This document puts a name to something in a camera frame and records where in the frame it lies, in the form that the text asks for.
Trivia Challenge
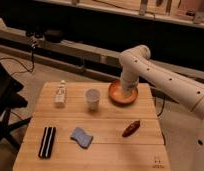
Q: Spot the dark red chili pepper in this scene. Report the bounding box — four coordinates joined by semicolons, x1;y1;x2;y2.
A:
122;121;140;137

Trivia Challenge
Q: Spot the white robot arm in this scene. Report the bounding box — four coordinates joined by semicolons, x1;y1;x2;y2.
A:
119;45;204;171

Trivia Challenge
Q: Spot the black white striped block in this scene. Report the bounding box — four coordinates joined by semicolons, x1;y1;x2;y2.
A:
38;127;56;159

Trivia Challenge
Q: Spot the black power adapter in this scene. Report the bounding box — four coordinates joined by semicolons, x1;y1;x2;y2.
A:
44;30;63;43

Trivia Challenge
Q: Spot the black cable on floor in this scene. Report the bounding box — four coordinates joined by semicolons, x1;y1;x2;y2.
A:
0;43;38;76

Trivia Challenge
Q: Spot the blue sponge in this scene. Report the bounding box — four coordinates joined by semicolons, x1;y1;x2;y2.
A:
70;127;93;149

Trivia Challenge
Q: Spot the orange wooden bowl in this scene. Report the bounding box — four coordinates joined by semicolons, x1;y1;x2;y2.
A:
108;80;138;105

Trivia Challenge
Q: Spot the translucent plastic cup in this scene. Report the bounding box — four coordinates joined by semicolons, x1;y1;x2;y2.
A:
85;89;100;111

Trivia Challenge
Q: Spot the small white bottle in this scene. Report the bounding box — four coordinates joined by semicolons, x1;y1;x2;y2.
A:
54;80;66;107

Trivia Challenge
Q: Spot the black office chair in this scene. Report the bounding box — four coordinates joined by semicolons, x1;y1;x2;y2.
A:
0;62;31;149

